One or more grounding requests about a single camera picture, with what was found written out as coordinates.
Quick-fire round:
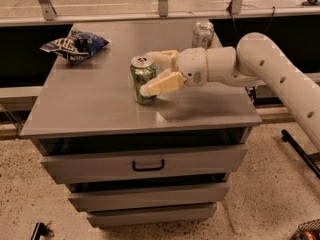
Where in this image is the middle grey drawer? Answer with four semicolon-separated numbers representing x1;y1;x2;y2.
69;183;229;212

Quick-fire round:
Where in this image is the wire basket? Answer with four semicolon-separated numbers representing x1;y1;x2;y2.
289;219;320;240

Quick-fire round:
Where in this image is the black object on floor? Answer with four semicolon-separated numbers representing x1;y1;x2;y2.
30;222;54;240

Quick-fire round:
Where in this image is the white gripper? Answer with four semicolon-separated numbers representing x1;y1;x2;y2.
140;48;208;96

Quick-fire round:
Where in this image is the white drink can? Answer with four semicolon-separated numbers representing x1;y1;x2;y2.
192;21;214;49

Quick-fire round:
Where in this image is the grey drawer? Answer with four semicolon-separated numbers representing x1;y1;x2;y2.
87;203;217;228
41;144;248;184
69;183;229;212

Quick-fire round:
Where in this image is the top grey drawer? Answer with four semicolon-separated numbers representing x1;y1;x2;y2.
41;144;248;184

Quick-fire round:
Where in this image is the blue chip bag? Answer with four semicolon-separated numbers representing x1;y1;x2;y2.
40;30;109;65

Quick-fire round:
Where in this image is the grey drawer cabinet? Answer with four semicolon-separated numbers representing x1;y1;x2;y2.
19;19;263;229

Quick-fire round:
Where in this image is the green drink can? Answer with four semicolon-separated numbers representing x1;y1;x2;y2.
130;55;156;105

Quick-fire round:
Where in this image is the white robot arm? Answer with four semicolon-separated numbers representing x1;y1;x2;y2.
140;32;320;150

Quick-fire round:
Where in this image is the black drawer handle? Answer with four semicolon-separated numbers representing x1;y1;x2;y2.
132;160;165;172

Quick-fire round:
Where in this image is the grey metal railing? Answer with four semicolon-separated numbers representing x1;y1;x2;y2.
0;0;320;26

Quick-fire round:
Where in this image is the bottom grey drawer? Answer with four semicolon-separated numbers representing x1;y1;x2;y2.
87;203;217;228

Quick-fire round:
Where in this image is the black stand leg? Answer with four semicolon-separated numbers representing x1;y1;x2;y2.
281;129;320;179

